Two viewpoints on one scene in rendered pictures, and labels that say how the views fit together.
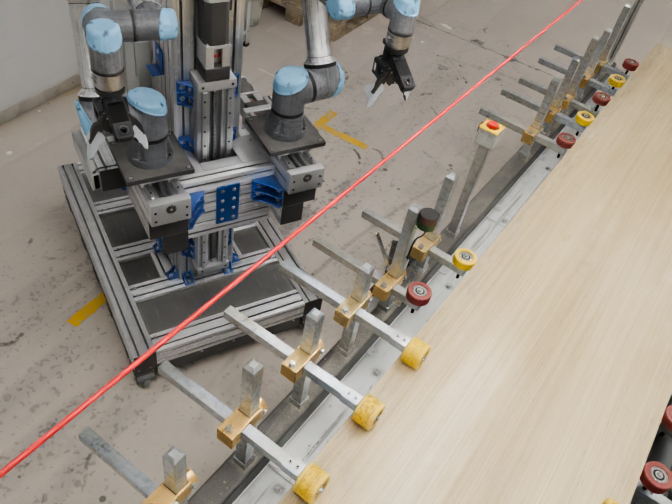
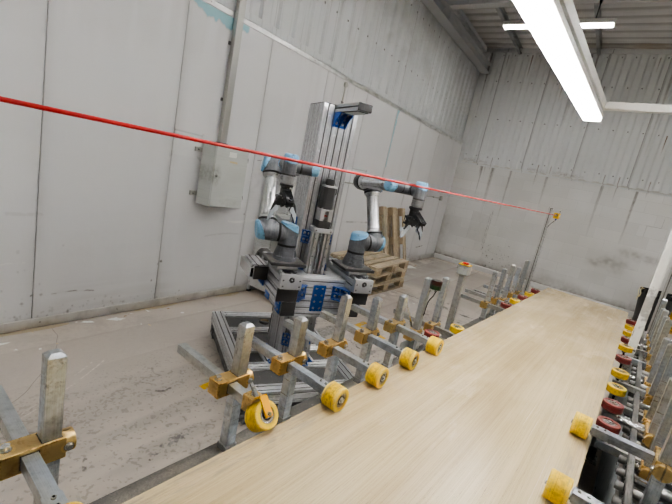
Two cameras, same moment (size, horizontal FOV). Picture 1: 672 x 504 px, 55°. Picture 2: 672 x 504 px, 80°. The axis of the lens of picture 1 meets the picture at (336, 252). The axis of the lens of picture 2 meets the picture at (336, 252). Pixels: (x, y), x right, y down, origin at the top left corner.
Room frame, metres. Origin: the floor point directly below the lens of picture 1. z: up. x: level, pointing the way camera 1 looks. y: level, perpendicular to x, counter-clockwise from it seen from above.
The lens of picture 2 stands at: (-0.68, -0.05, 1.64)
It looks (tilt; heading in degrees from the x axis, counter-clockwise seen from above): 11 degrees down; 10
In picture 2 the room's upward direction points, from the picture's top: 12 degrees clockwise
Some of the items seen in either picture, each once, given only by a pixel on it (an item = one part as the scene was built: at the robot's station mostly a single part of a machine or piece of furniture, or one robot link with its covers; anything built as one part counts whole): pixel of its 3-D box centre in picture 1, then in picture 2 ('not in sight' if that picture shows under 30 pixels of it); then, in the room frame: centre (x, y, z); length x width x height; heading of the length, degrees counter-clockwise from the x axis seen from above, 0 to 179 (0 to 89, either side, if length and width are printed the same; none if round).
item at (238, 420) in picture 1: (242, 420); (333, 346); (0.83, 0.14, 0.95); 0.13 x 0.06 x 0.05; 153
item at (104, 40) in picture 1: (105, 46); (290, 164); (1.31, 0.62, 1.62); 0.09 x 0.08 x 0.11; 30
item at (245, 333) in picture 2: not in sight; (235, 392); (0.40, 0.36, 0.90); 0.03 x 0.03 x 0.48; 63
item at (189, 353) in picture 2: not in sight; (211, 371); (0.40, 0.45, 0.95); 0.36 x 0.03 x 0.03; 63
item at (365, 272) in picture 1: (353, 318); (393, 338); (1.29, -0.10, 0.87); 0.03 x 0.03 x 0.48; 63
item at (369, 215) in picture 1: (413, 241); (424, 323); (1.72, -0.26, 0.84); 0.43 x 0.03 x 0.04; 63
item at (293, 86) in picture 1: (291, 89); (358, 241); (1.96, 0.27, 1.21); 0.13 x 0.12 x 0.14; 134
